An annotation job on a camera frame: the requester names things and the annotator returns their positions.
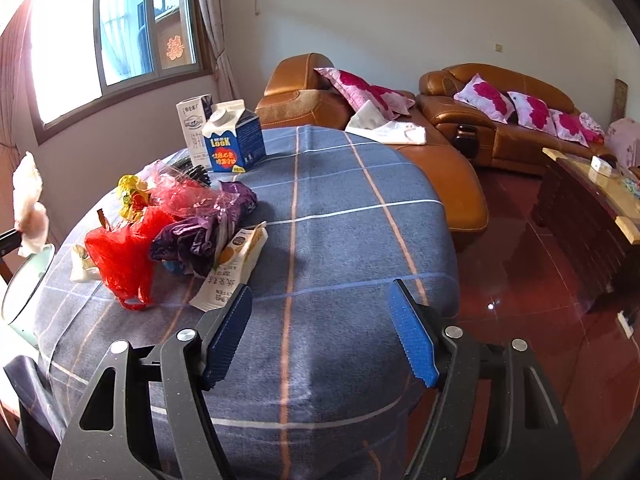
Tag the red plastic bag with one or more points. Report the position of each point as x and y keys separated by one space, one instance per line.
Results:
x=122 y=256

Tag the pink floral pillow on chaise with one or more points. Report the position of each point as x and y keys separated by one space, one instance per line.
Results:
x=390 y=103

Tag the blue Look milk carton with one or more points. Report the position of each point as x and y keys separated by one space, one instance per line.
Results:
x=233 y=138

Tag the purple plastic bag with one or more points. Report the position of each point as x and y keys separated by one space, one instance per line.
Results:
x=193 y=245

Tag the beige right curtain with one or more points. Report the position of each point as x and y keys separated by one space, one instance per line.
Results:
x=213 y=18

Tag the brown leather long sofa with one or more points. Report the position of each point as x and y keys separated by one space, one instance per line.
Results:
x=508 y=146

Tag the pink translucent plastic bag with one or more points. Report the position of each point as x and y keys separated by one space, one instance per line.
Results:
x=176 y=193

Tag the dark wooden coffee table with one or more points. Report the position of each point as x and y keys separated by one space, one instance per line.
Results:
x=595 y=220

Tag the window with grey frame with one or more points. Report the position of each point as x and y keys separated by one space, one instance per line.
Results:
x=83 y=52

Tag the white orange paper packet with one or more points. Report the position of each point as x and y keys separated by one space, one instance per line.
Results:
x=234 y=266

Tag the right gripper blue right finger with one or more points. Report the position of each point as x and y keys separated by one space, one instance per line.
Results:
x=413 y=334

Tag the blue plaid tablecloth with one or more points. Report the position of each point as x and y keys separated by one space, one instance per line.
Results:
x=319 y=387

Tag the yellow snack wrapper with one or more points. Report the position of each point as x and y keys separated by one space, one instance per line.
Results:
x=134 y=197

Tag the mint green enamel basin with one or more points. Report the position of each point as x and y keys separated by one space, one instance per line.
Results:
x=18 y=307

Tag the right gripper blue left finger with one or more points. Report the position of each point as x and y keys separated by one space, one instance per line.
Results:
x=221 y=332

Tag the white folded cloth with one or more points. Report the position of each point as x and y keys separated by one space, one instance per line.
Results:
x=369 y=123

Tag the white tall milk carton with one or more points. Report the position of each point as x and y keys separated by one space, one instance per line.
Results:
x=193 y=114

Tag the white small box on table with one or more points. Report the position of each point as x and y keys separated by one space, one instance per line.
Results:
x=601 y=166

